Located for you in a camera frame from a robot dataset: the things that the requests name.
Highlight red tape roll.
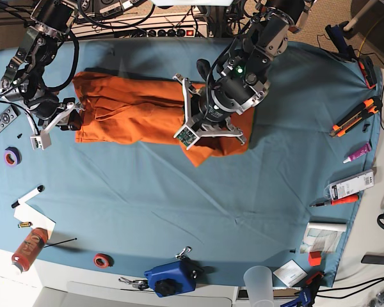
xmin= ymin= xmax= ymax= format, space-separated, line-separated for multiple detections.
xmin=93 ymin=253 xmax=111 ymax=269

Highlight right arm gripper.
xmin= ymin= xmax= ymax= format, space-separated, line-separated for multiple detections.
xmin=24 ymin=97 xmax=84 ymax=150

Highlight teal table cloth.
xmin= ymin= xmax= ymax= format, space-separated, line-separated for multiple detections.
xmin=0 ymin=42 xmax=381 ymax=285

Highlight orange t-shirt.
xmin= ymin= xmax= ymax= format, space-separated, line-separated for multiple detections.
xmin=72 ymin=72 xmax=249 ymax=167

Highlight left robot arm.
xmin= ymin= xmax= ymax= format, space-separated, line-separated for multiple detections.
xmin=173 ymin=1 xmax=314 ymax=149

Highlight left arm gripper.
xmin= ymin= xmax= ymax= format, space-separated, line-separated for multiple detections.
xmin=173 ymin=74 xmax=246 ymax=150

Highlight red handled screwdriver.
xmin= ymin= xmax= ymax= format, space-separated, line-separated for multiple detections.
xmin=310 ymin=194 xmax=360 ymax=207

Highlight gold AA battery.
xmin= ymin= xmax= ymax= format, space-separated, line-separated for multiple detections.
xmin=18 ymin=222 xmax=33 ymax=228

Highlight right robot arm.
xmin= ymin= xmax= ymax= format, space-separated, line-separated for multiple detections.
xmin=0 ymin=1 xmax=84 ymax=150

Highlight white cardboard box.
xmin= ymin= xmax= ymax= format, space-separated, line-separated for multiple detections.
xmin=34 ymin=281 xmax=232 ymax=306

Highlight translucent plastic cup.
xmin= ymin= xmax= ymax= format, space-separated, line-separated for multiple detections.
xmin=243 ymin=265 xmax=274 ymax=307

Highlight purple glue tube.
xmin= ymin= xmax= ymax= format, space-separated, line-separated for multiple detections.
xmin=343 ymin=143 xmax=372 ymax=164

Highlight black zip tie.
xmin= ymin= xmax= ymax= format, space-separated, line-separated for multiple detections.
xmin=44 ymin=238 xmax=77 ymax=248

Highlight blue tape measure box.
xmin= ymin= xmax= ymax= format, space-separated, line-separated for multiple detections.
xmin=144 ymin=258 xmax=204 ymax=297

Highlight white card packet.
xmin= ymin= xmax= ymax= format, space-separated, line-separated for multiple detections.
xmin=273 ymin=260 xmax=307 ymax=287

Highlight packaged tool set blister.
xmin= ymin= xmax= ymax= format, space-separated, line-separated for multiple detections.
xmin=328 ymin=169 xmax=374 ymax=200

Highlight orange black utility knife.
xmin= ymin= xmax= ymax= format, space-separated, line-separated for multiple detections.
xmin=330 ymin=97 xmax=383 ymax=138

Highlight white paper note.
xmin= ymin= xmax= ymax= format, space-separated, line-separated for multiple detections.
xmin=13 ymin=203 xmax=56 ymax=239

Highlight metal carabiner keys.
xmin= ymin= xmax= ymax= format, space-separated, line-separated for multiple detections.
xmin=118 ymin=277 xmax=149 ymax=290

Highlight purple tape roll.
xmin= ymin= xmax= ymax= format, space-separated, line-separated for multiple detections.
xmin=4 ymin=146 xmax=21 ymax=167

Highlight silver carabiner clip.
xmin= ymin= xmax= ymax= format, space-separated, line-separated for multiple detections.
xmin=175 ymin=246 xmax=192 ymax=260

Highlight grey remote control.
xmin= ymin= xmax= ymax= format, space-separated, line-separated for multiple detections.
xmin=0 ymin=105 xmax=20 ymax=133

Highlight small red block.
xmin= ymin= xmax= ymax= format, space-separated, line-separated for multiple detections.
xmin=308 ymin=251 xmax=322 ymax=267

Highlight black white marker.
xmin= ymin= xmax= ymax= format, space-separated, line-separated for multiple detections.
xmin=11 ymin=185 xmax=45 ymax=209

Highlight blue clamp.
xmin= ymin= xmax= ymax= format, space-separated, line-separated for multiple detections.
xmin=281 ymin=271 xmax=324 ymax=307

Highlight white roll with booklet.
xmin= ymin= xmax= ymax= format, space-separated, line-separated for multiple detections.
xmin=300 ymin=223 xmax=347 ymax=253

